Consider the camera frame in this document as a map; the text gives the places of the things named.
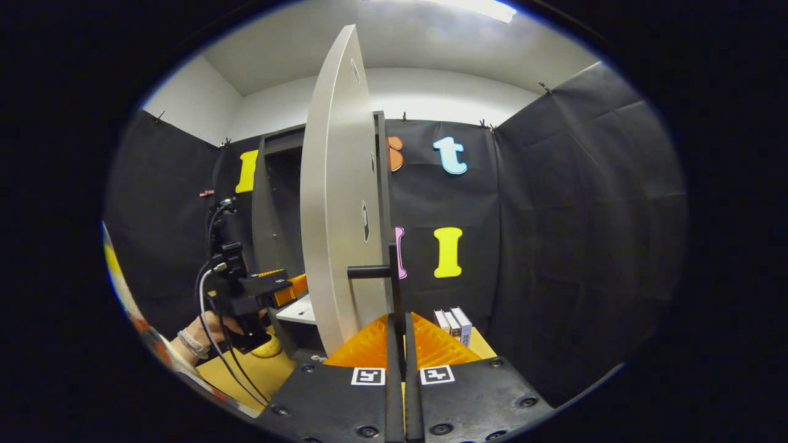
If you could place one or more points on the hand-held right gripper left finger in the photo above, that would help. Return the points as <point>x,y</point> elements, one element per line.
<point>394,394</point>

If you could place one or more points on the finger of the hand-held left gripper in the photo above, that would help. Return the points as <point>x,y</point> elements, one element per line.
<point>271,272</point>
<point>290,292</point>

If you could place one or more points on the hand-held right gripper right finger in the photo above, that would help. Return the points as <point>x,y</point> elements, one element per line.
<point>414,394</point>

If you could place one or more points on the beige cabinet door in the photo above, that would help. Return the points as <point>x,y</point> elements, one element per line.
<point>335,215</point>

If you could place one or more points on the white cabinet shelf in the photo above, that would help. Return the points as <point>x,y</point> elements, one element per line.
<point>298,311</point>

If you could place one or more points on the dark grey cabinet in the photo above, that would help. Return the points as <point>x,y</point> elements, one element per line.
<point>277,215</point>

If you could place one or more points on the yellow bumpy round object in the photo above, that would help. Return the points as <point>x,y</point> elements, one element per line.
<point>268,351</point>

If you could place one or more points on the brown spine book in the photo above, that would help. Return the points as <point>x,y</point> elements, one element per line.
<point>452,325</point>

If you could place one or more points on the person's patterned clothing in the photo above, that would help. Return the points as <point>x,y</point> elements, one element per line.
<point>129,301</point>

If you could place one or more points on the black backdrop cloth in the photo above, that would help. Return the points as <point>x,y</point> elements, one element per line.
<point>566,246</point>

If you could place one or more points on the long ceiling light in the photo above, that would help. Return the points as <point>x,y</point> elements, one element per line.
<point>480,7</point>

